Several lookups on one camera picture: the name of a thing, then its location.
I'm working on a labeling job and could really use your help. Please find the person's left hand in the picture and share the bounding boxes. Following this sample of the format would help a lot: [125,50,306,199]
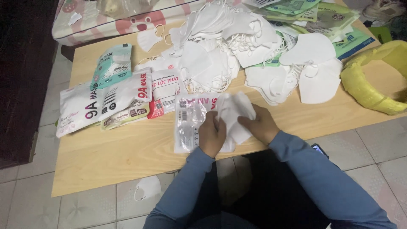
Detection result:
[198,111,227,158]

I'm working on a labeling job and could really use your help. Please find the person's right hand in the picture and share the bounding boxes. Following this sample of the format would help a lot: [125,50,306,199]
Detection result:
[237,103,281,146]

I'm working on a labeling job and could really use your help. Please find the white face masks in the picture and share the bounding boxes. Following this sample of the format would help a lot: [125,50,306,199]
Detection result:
[217,91,257,145]

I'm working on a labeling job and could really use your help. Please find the clear plastic mask packet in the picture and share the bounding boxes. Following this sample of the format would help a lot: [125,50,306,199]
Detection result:
[174,92,236,154]

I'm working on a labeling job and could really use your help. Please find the white and red mask packet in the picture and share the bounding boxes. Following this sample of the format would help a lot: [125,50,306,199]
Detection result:
[147,77,188,119]

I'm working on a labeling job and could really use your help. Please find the pile of loose white masks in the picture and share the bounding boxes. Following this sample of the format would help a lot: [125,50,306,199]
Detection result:
[134,0,344,106]

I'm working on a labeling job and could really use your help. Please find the black phone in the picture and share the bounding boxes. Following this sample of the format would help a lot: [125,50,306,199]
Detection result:
[311,143,330,159]

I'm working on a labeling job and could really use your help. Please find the person's dark trousers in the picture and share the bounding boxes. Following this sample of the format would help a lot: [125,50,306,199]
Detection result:
[191,149,342,229]

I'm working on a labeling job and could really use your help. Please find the beige green mask packet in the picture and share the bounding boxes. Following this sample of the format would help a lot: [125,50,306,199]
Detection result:
[100,101,151,131]

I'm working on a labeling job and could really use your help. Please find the white face mask with loops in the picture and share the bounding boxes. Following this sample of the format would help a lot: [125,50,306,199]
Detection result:
[134,175,162,202]

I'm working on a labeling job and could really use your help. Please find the white mask packet black stripes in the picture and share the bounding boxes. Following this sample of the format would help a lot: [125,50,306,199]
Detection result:
[97,67,152,121]

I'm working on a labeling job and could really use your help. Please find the single white face mask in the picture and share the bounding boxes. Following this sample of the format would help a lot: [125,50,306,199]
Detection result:
[137,24,165,53]

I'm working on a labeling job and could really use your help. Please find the teal mask packet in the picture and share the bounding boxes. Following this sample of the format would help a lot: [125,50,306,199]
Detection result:
[90,43,133,91]

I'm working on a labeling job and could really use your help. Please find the heap of green mask packets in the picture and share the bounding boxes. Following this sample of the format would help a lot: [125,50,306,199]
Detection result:
[242,0,376,61]

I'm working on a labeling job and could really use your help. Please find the yellow plastic bag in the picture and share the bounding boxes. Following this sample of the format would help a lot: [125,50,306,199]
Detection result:
[340,40,407,116]

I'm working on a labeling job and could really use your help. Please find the large white mask packet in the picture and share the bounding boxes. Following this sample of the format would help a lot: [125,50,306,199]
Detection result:
[56,81,105,138]

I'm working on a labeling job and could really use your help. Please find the pink bear print mattress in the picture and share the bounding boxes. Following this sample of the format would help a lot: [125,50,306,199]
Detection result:
[52,0,242,47]

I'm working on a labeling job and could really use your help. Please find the green plastic piece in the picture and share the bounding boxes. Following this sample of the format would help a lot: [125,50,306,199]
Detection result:
[368,26,393,44]

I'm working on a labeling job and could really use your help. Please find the beige shoe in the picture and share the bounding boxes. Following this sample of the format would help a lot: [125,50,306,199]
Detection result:
[363,0,398,23]

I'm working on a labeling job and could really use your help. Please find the dark wooden cabinet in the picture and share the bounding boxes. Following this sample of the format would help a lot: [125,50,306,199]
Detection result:
[0,0,60,169]

